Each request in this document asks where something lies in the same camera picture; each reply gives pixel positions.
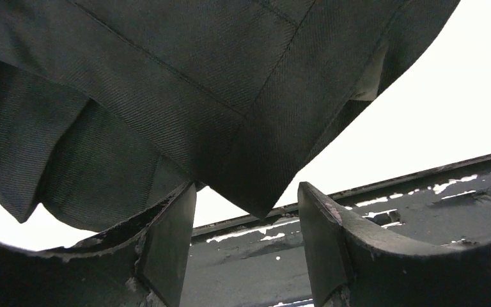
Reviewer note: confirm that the black garment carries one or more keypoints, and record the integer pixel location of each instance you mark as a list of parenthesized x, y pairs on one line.
[(108, 106)]

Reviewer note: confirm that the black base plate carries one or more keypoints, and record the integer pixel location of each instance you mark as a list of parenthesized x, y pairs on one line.
[(246, 262)]

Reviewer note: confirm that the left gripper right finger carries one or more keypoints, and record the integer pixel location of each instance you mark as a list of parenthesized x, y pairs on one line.
[(352, 261)]

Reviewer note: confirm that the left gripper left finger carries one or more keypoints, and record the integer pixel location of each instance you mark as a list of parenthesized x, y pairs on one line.
[(139, 262)]

